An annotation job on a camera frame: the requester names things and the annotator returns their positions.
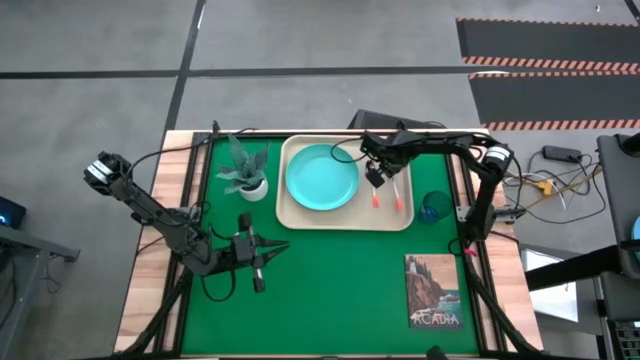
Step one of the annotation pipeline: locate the black aluminium table frame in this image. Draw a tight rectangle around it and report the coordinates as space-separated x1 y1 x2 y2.
112 119 546 360

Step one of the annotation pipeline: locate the black power adapter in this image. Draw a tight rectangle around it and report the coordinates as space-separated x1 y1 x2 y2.
543 144 584 162

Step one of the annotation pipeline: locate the white floor cable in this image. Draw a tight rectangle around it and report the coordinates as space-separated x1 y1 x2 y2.
504 172 569 211

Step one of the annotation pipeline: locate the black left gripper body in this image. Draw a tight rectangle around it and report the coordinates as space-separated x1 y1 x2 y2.
219 212 267 295

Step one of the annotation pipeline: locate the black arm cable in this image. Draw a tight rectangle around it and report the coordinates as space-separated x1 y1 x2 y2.
122 119 261 174

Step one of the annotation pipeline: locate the green snake plant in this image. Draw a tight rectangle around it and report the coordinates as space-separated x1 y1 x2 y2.
215 132 271 196

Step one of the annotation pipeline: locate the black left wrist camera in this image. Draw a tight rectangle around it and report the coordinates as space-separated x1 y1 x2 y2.
233 237 253 264

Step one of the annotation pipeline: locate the black floor cable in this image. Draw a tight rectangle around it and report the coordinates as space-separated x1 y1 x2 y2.
499 149 609 226

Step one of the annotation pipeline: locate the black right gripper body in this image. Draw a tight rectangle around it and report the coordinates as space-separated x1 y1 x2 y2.
359 129 420 165

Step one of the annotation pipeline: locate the Acadia postcard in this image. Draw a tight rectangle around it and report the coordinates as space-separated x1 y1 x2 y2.
403 253 465 331

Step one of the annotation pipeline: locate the black orange-striped floor mat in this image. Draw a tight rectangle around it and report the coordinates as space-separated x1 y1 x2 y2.
468 71 640 132
455 17 640 71

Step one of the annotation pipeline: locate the turquoise plate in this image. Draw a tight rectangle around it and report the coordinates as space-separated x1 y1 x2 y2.
284 143 361 212

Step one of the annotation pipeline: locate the black neighbouring table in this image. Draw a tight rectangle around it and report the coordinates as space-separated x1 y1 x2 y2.
596 132 640 281

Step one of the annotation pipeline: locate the beige tray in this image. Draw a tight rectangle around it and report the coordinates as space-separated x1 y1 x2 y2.
274 133 416 232

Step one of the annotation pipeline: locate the white sheet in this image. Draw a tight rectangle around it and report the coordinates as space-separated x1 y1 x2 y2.
519 248 580 324

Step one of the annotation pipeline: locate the black device with blue light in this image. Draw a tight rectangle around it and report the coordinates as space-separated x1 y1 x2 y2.
0 195 27 230

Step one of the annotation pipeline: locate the grey desk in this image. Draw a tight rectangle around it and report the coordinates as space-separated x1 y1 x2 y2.
0 224 81 360

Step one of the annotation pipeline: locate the green table mat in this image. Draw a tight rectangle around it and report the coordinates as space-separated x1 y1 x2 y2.
179 137 481 357

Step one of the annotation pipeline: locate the black beam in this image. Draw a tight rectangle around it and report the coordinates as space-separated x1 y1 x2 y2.
524 243 624 292

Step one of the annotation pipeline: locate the blue faceted cup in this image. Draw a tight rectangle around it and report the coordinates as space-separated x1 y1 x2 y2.
418 189 454 226

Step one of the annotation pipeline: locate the black monitor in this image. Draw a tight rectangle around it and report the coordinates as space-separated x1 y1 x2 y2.
347 108 446 132

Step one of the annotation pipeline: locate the spoon with orange handle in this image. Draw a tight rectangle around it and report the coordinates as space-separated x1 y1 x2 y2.
391 177 405 213

